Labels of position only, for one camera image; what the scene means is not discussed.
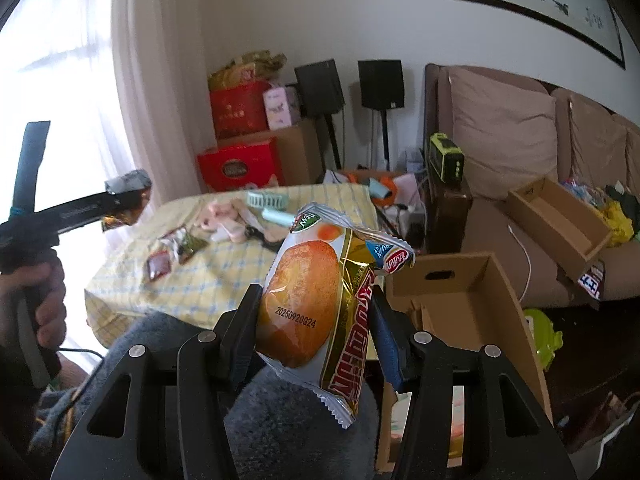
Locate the orange yellow chip bag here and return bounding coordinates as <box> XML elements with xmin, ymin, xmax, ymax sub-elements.
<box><xmin>256</xmin><ymin>203</ymin><xmax>416</xmax><ymax>428</ymax></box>

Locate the silver snack packet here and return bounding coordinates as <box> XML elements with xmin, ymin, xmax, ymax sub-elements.
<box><xmin>101</xmin><ymin>169</ymin><xmax>152</xmax><ymax>232</ymax></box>

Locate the mint green handheld fan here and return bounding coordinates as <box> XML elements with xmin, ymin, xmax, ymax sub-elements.
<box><xmin>246</xmin><ymin>190</ymin><xmax>295</xmax><ymax>229</ymax></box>

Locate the brown wooden folding fan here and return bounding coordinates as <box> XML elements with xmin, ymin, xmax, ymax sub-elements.
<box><xmin>409</xmin><ymin>299</ymin><xmax>434</xmax><ymax>334</ymax></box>

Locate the person's left hand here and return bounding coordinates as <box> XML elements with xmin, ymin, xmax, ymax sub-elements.
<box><xmin>1</xmin><ymin>256</ymin><xmax>66</xmax><ymax>350</ymax></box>

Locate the large cardboard box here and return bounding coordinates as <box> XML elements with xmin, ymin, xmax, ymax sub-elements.
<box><xmin>376</xmin><ymin>254</ymin><xmax>573</xmax><ymax>479</ymax></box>

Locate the yellow plaid tablecloth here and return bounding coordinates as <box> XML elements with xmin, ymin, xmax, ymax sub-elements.
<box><xmin>84</xmin><ymin>182</ymin><xmax>377</xmax><ymax>348</ymax></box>

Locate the green pea snack packet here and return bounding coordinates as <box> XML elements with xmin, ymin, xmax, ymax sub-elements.
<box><xmin>158</xmin><ymin>226</ymin><xmax>208</xmax><ymax>264</ymax></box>

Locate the red snack packet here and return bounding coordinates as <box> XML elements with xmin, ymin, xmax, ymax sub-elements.
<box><xmin>145</xmin><ymin>250</ymin><xmax>171</xmax><ymax>282</ymax></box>

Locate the pink handheld fan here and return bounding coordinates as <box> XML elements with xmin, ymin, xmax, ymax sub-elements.
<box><xmin>195</xmin><ymin>198</ymin><xmax>277</xmax><ymax>244</ymax></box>

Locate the brown sofa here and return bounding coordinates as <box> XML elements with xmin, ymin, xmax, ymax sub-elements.
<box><xmin>423</xmin><ymin>63</ymin><xmax>640</xmax><ymax>309</ymax></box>

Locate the green cartoon lunchbox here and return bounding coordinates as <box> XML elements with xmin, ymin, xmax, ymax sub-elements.
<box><xmin>523</xmin><ymin>309</ymin><xmax>563</xmax><ymax>372</ymax></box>

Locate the red chocolate gift box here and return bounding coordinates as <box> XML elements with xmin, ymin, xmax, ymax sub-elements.
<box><xmin>196</xmin><ymin>138</ymin><xmax>285</xmax><ymax>192</ymax></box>

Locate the brown carton under bags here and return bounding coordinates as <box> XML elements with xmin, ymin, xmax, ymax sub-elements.
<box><xmin>217</xmin><ymin>119</ymin><xmax>327</xmax><ymax>187</ymax></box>

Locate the green portable radio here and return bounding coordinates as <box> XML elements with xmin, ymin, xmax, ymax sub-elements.
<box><xmin>428</xmin><ymin>132</ymin><xmax>465</xmax><ymax>185</ymax></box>

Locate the white sheer curtain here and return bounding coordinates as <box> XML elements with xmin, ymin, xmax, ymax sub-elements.
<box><xmin>1</xmin><ymin>0</ymin><xmax>213</xmax><ymax>354</ymax></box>

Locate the cardboard tray on sofa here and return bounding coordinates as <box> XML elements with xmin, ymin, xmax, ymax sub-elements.
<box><xmin>506</xmin><ymin>178</ymin><xmax>612</xmax><ymax>282</ymax></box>

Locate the pink tissue box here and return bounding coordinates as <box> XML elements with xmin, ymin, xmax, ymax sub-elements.
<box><xmin>262</xmin><ymin>87</ymin><xmax>300</xmax><ymax>130</ymax></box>

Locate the beige sofa pillow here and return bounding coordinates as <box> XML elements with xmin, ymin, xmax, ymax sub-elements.
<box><xmin>568</xmin><ymin>94</ymin><xmax>627</xmax><ymax>188</ymax></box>
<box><xmin>448</xmin><ymin>67</ymin><xmax>558</xmax><ymax>200</ymax></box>

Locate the red tea gift bag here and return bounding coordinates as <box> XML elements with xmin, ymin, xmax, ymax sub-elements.
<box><xmin>209</xmin><ymin>80</ymin><xmax>271</xmax><ymax>140</ymax></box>

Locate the left black speaker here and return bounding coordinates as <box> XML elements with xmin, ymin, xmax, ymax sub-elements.
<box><xmin>295</xmin><ymin>58</ymin><xmax>345</xmax><ymax>118</ymax></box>

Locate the black speaker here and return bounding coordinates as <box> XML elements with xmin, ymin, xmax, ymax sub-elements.
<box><xmin>295</xmin><ymin>58</ymin><xmax>345</xmax><ymax>118</ymax></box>
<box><xmin>358</xmin><ymin>60</ymin><xmax>405</xmax><ymax>110</ymax></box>

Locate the right black speaker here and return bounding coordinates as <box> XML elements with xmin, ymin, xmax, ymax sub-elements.
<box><xmin>358</xmin><ymin>60</ymin><xmax>405</xmax><ymax>110</ymax></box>

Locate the brown paper bag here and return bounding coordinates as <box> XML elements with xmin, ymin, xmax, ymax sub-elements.
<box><xmin>207</xmin><ymin>50</ymin><xmax>288</xmax><ymax>91</ymax></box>

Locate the white charging cable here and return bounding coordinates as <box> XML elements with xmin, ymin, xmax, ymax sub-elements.
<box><xmin>506</xmin><ymin>224</ymin><xmax>533</xmax><ymax>306</ymax></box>

